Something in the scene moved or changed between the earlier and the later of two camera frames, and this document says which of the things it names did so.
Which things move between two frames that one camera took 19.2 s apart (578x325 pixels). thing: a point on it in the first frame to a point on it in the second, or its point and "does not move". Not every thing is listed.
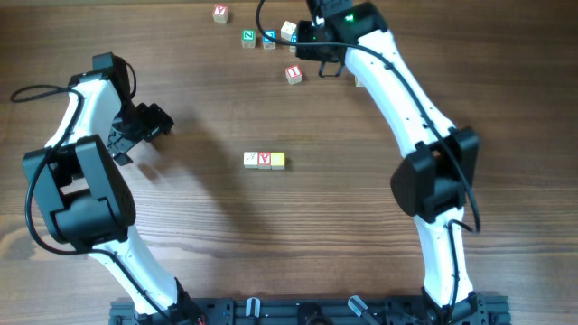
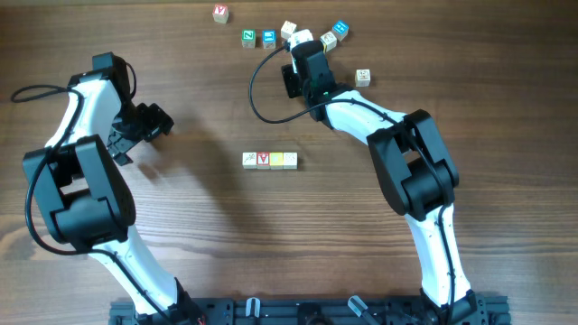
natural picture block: x=250 y=160 does not move
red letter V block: x=265 y=161 does not move
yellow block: x=277 y=161 does not move
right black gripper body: x=312 y=52 to x=294 y=88
